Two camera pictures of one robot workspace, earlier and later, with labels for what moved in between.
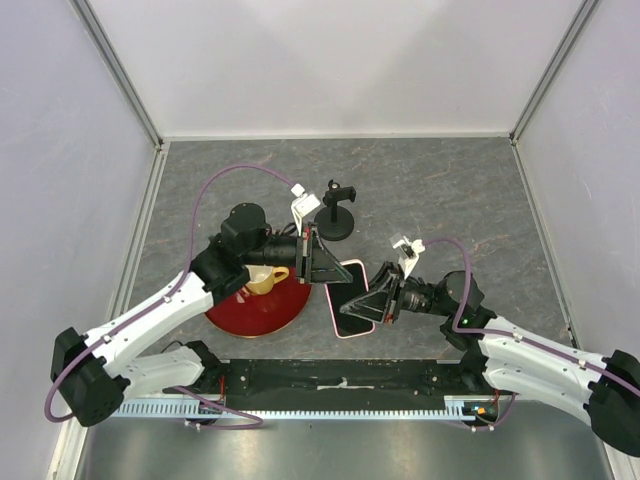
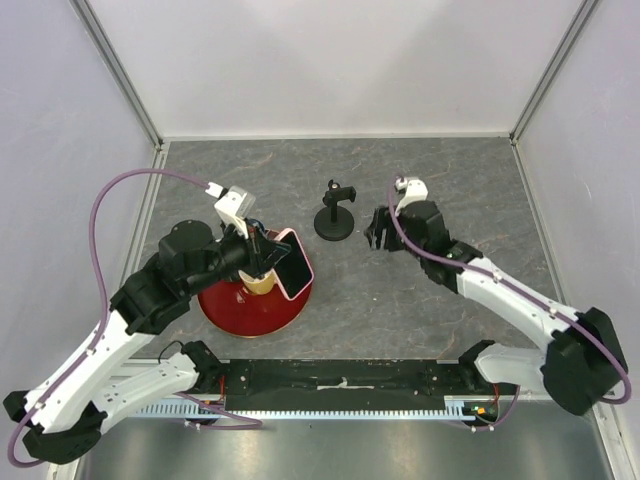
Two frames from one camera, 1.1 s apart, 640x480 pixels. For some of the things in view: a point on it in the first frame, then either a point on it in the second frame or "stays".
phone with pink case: x=339 y=294 -> x=295 y=271
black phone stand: x=335 y=223 stays
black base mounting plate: x=342 y=382 stays
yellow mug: x=263 y=277 stays
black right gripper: x=372 y=305 -> x=383 y=219
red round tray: x=251 y=316 stays
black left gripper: x=314 y=261 -> x=263 y=253
